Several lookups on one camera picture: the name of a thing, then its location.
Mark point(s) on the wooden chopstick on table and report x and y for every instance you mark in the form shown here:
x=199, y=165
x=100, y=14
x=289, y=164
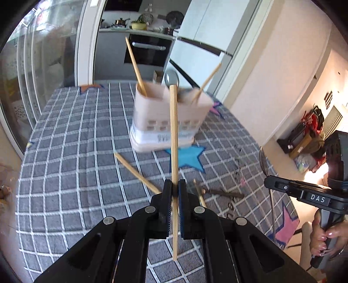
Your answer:
x=199, y=194
x=136, y=174

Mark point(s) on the wooden chopstick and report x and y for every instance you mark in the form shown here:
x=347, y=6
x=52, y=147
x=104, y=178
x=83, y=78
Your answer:
x=174, y=167
x=136, y=69
x=136, y=174
x=197, y=95
x=199, y=194

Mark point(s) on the cardboard box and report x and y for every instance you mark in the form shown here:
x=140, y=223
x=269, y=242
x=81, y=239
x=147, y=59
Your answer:
x=158, y=76

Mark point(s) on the yellow bowl with greens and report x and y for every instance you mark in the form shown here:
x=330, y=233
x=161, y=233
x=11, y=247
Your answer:
x=138, y=25

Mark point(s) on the right hand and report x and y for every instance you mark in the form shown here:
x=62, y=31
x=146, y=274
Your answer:
x=318, y=237

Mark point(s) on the beige plastic utensil holder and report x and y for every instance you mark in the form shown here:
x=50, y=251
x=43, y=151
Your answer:
x=151, y=125

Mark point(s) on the dark handled utensil on table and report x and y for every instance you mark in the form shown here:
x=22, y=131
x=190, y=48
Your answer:
x=221, y=193

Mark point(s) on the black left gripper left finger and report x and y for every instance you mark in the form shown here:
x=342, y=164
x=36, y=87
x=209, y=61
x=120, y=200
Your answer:
x=115, y=250

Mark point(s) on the white refrigerator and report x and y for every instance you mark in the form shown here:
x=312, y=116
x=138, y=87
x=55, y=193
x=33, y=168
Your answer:
x=209, y=35

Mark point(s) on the metal spoon in holder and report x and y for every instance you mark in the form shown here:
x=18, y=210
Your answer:
x=171, y=78

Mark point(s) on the black built-in oven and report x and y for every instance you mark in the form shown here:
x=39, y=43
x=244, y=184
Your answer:
x=150, y=51

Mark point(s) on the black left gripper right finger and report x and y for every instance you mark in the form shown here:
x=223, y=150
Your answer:
x=234, y=250

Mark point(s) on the grey checked tablecloth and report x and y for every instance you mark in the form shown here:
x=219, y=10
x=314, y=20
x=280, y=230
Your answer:
x=70, y=179

